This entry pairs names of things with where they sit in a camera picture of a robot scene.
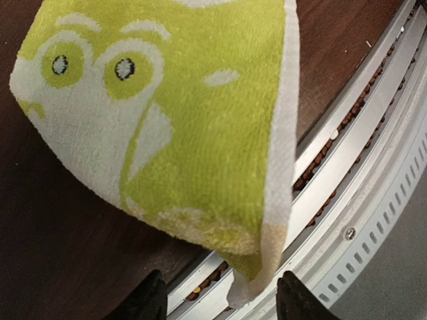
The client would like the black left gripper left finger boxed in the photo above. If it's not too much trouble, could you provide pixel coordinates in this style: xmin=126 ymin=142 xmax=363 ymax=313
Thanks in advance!
xmin=103 ymin=269 xmax=167 ymax=320

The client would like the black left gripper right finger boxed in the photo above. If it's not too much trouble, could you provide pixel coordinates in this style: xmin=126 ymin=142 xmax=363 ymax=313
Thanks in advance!
xmin=277 ymin=271 xmax=337 ymax=320

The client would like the green crocodile pattern towel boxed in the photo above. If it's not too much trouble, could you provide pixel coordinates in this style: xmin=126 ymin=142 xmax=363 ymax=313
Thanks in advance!
xmin=9 ymin=1 xmax=300 ymax=309

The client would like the aluminium front rail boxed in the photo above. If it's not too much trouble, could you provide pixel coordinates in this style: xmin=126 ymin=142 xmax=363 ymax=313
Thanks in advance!
xmin=165 ymin=0 xmax=427 ymax=320

